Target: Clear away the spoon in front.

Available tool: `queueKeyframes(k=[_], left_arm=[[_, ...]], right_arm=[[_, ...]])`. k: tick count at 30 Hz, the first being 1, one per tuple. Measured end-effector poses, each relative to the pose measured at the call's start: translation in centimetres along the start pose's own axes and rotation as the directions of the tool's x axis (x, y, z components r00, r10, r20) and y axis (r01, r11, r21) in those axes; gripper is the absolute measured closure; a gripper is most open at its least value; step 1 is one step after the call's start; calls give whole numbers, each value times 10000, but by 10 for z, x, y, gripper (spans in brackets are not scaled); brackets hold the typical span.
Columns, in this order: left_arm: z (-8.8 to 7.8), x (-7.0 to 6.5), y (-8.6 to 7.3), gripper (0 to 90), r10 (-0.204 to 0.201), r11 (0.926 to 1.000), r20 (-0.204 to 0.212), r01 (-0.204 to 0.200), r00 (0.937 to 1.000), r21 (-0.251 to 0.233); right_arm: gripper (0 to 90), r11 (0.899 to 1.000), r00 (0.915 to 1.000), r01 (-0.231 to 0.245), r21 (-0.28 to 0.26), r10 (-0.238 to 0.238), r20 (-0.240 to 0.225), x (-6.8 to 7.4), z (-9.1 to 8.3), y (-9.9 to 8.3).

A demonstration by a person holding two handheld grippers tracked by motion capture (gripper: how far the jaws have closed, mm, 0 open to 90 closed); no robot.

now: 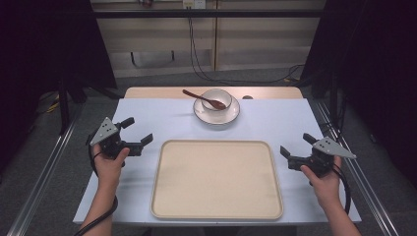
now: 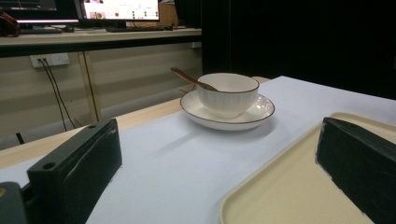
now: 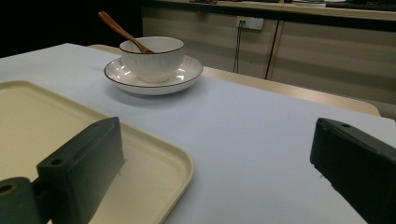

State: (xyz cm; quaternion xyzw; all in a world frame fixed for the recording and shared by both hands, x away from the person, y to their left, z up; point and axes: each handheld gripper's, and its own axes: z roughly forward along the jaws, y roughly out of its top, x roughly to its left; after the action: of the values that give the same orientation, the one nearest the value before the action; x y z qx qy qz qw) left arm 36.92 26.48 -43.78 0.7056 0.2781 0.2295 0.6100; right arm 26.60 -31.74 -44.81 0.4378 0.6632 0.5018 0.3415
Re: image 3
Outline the beige cabinet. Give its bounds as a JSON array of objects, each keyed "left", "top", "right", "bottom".
[{"left": 141, "top": 0, "right": 396, "bottom": 105}]

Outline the black cable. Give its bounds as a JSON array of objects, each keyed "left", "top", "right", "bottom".
[{"left": 233, "top": 21, "right": 245, "bottom": 75}]

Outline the brown wooden spoon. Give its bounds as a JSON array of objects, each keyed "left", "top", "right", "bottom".
[{"left": 98, "top": 10, "right": 156, "bottom": 55}]

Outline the white table mat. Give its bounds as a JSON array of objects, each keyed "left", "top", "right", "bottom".
[{"left": 0, "top": 42, "right": 396, "bottom": 224}]

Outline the white ribbed bowl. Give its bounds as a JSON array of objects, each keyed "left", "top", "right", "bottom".
[{"left": 119, "top": 35, "right": 186, "bottom": 84}]

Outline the white wall socket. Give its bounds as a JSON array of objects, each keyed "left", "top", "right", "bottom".
[{"left": 235, "top": 15, "right": 264, "bottom": 31}]

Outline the cream plastic tray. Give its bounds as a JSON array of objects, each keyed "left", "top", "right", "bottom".
[{"left": 0, "top": 80, "right": 195, "bottom": 224}]

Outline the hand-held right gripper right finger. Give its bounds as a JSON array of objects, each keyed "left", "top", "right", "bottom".
[{"left": 309, "top": 117, "right": 396, "bottom": 224}]

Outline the white plate with dark rim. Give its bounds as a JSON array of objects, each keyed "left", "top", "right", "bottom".
[{"left": 104, "top": 54, "right": 205, "bottom": 96}]

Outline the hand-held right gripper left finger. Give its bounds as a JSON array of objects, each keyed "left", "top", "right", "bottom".
[{"left": 35, "top": 116, "right": 126, "bottom": 224}]

